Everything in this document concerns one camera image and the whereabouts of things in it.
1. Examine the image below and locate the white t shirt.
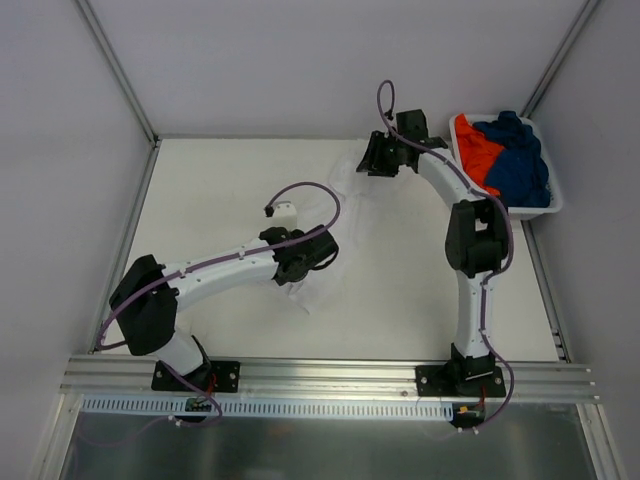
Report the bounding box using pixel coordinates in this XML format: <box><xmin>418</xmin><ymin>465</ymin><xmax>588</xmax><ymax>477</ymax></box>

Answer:
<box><xmin>279</xmin><ymin>144</ymin><xmax>396</xmax><ymax>315</ymax></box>

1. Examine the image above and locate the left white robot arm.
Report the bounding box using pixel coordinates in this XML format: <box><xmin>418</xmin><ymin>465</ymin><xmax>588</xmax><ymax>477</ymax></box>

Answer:
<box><xmin>109</xmin><ymin>225</ymin><xmax>339</xmax><ymax>390</ymax></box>

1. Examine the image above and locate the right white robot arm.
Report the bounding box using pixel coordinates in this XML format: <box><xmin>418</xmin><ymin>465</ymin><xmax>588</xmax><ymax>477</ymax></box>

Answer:
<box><xmin>356</xmin><ymin>110</ymin><xmax>513</xmax><ymax>396</ymax></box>

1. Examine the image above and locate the orange t shirt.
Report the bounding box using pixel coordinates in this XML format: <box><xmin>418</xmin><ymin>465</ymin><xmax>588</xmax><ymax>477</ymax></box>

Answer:
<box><xmin>454</xmin><ymin>114</ymin><xmax>504</xmax><ymax>197</ymax></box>

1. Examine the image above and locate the blue t shirt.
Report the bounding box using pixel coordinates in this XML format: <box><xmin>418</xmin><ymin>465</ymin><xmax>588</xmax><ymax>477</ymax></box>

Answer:
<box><xmin>473</xmin><ymin>111</ymin><xmax>551</xmax><ymax>208</ymax></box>

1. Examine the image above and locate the white plastic basket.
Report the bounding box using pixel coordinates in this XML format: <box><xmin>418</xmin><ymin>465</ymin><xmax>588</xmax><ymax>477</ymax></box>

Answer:
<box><xmin>449</xmin><ymin>110</ymin><xmax>562</xmax><ymax>220</ymax></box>

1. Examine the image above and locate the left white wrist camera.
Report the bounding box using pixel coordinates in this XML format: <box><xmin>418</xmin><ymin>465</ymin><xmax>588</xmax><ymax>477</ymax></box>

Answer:
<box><xmin>271</xmin><ymin>201</ymin><xmax>298</xmax><ymax>231</ymax></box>

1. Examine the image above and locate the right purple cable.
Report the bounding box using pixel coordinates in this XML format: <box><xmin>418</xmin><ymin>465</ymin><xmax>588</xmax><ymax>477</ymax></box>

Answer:
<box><xmin>375</xmin><ymin>79</ymin><xmax>517</xmax><ymax>431</ymax></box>

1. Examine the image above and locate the purple cable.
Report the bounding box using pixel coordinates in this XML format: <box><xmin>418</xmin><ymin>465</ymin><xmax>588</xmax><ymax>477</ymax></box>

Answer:
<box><xmin>375</xmin><ymin>79</ymin><xmax>517</xmax><ymax>431</ymax></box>
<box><xmin>94</xmin><ymin>181</ymin><xmax>344</xmax><ymax>351</ymax></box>

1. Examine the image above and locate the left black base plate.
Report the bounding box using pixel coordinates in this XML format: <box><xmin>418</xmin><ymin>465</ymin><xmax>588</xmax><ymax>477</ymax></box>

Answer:
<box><xmin>151</xmin><ymin>360</ymin><xmax>241</xmax><ymax>393</ymax></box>

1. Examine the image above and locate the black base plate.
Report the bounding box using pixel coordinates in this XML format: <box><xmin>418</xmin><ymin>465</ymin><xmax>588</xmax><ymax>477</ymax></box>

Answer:
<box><xmin>151</xmin><ymin>360</ymin><xmax>241</xmax><ymax>393</ymax></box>
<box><xmin>415</xmin><ymin>364</ymin><xmax>507</xmax><ymax>398</ymax></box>

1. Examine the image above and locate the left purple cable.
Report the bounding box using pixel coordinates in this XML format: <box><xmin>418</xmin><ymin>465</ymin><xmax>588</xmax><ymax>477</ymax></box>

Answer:
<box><xmin>94</xmin><ymin>181</ymin><xmax>344</xmax><ymax>351</ymax></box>

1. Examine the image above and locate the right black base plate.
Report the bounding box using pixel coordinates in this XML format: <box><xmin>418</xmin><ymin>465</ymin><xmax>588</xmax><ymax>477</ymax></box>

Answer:
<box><xmin>415</xmin><ymin>364</ymin><xmax>507</xmax><ymax>398</ymax></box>

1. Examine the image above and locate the white slotted cable duct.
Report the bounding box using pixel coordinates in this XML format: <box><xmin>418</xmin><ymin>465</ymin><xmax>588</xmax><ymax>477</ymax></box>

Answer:
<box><xmin>80</xmin><ymin>395</ymin><xmax>454</xmax><ymax>422</ymax></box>

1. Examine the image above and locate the aluminium mounting rail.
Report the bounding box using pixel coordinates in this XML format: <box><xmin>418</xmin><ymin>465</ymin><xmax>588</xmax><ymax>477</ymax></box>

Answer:
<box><xmin>59</xmin><ymin>354</ymin><xmax>602</xmax><ymax>404</ymax></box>

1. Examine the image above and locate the right aluminium frame post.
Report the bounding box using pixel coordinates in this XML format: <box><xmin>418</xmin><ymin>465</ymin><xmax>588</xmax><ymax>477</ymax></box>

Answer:
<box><xmin>520</xmin><ymin>0</ymin><xmax>603</xmax><ymax>118</ymax></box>

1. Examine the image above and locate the aluminium frame post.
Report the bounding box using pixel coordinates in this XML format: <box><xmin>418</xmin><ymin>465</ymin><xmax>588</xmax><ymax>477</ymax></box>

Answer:
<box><xmin>520</xmin><ymin>0</ymin><xmax>603</xmax><ymax>118</ymax></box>
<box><xmin>71</xmin><ymin>0</ymin><xmax>159</xmax><ymax>145</ymax></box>

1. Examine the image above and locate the left aluminium frame post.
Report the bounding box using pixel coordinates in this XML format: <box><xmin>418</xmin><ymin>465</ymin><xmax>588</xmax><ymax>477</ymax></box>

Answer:
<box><xmin>71</xmin><ymin>0</ymin><xmax>159</xmax><ymax>145</ymax></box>

